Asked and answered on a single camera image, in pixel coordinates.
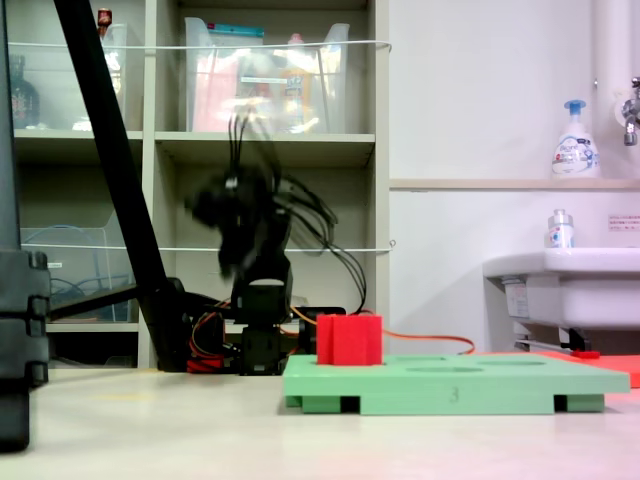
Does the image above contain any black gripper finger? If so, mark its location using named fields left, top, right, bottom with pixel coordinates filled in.
left=216, top=225, right=261, bottom=279

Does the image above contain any red cross columnar block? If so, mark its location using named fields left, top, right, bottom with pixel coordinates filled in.
left=315, top=312, right=385, bottom=367

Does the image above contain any orange red flat block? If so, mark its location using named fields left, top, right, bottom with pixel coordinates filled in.
left=474, top=348, right=640, bottom=390

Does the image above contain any large clear storage bin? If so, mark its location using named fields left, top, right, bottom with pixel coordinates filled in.
left=183, top=16, right=351, bottom=135

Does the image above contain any beige shelf unit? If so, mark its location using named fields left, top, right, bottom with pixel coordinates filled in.
left=4, top=0, right=392, bottom=370

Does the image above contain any black tripod leg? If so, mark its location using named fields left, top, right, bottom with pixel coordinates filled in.
left=52, top=0, right=221, bottom=374

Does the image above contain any orange label spray bottle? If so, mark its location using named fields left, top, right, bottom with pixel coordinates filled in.
left=279, top=32, right=315, bottom=132

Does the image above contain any thin black tripod brace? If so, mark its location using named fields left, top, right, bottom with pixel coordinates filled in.
left=47, top=282, right=142, bottom=322

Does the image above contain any clear bin with dark bottle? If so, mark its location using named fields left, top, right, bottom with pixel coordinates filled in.
left=7, top=22, right=132, bottom=132

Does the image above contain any dark round bottle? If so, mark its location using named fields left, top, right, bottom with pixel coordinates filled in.
left=8, top=54, right=41, bottom=130

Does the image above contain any notched black stack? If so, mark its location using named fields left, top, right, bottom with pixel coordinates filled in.
left=0, top=248, right=52, bottom=454

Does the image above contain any green shape sorting board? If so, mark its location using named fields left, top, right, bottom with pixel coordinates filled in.
left=282, top=353, right=632, bottom=417

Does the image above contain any small silver capped bottle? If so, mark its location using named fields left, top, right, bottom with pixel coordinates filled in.
left=544, top=208, right=576, bottom=250

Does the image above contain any white sink basin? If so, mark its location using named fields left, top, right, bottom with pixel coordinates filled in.
left=481, top=245, right=640, bottom=352

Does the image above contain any white blue pump soap bottle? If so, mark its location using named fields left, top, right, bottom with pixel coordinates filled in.
left=551, top=98, right=602, bottom=180

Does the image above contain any metal faucet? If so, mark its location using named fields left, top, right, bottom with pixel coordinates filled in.
left=613, top=75, right=640, bottom=148

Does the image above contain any black arm wire bundle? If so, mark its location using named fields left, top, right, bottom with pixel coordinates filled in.
left=226, top=111, right=369, bottom=317

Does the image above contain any red wire bundle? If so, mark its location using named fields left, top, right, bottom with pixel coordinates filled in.
left=186, top=299, right=236, bottom=374

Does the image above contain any clear bin with blue cables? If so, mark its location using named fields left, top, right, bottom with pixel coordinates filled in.
left=19, top=209, right=140, bottom=324

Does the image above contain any dark grey upright post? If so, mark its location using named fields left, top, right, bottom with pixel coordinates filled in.
left=0, top=0, right=24, bottom=252

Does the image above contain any orange cable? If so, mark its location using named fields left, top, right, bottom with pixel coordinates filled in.
left=289, top=304, right=477, bottom=357

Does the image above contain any pink wall label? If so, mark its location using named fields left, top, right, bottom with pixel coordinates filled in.
left=606, top=213, right=640, bottom=233

